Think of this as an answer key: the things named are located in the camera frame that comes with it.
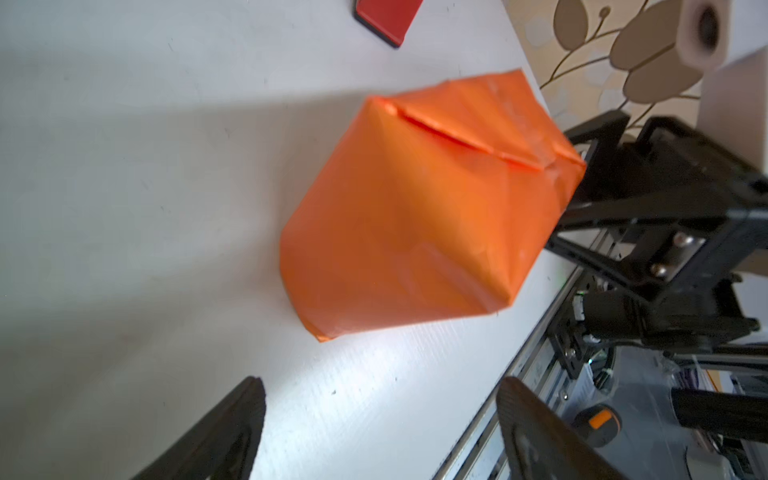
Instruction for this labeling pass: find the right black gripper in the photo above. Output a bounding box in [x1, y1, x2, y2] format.
[546, 110, 767, 348]

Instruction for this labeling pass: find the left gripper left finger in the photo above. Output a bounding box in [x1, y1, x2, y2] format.
[135, 376, 267, 479]

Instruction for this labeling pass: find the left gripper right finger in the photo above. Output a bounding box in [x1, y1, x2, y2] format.
[496, 377, 624, 480]

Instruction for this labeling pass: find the yellow orange wrapping paper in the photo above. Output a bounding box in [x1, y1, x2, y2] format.
[279, 70, 586, 341]

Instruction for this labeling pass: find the black orange screwdriver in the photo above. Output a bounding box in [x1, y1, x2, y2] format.
[571, 403, 622, 448]

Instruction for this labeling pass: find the red tape dispenser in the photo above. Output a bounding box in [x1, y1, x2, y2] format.
[353, 0, 423, 49]

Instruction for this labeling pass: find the aluminium front rail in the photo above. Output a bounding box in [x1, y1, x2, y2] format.
[434, 268, 623, 479]

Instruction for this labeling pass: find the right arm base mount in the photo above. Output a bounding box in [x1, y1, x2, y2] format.
[547, 271, 760, 379]

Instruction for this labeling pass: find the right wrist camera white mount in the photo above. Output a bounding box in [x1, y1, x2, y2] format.
[676, 0, 767, 174]

